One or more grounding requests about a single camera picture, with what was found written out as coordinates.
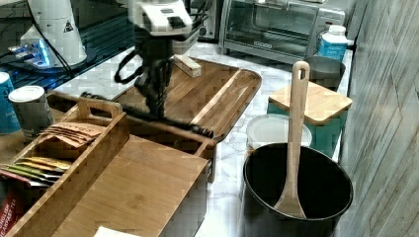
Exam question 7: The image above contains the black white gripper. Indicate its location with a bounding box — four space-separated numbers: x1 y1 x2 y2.
127 0 202 118

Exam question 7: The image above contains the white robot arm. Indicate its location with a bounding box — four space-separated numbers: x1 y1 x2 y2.
21 0 205 118

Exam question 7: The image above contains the wooden drawer cabinet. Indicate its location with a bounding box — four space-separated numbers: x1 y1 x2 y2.
5 110 208 237

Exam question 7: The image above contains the white butter stick box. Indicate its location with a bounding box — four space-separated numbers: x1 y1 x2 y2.
174 54 202 78

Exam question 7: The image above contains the wooden cutting board tray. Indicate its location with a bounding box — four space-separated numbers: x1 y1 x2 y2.
115 59 262 141

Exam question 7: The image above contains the clear jar with white lid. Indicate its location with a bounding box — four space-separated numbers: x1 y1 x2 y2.
245 114 313 156

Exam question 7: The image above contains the grey salt shaker can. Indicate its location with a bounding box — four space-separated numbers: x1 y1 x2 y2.
8 86 53 141

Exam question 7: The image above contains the silver toaster oven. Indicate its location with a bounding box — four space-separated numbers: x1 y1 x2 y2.
219 0 354 64

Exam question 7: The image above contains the wooden tea bag organizer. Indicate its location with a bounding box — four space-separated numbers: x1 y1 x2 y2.
1 98 129 237

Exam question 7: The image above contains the blue salt can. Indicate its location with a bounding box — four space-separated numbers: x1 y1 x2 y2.
0 72 21 134

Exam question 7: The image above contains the dark grey cylindrical canister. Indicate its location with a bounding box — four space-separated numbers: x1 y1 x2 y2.
305 56 346 91

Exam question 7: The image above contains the teal canister with wooden lid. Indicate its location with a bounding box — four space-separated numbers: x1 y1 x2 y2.
267 80 354 159

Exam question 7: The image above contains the white blue plastic bottle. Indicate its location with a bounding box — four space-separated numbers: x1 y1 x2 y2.
317 25 348 61

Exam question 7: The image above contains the wooden spoon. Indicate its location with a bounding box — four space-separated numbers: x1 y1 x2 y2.
274 61 309 219

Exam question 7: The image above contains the black utensil holder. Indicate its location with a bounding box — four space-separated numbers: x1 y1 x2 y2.
237 142 355 237

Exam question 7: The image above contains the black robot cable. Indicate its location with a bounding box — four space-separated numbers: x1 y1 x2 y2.
114 48 146 85

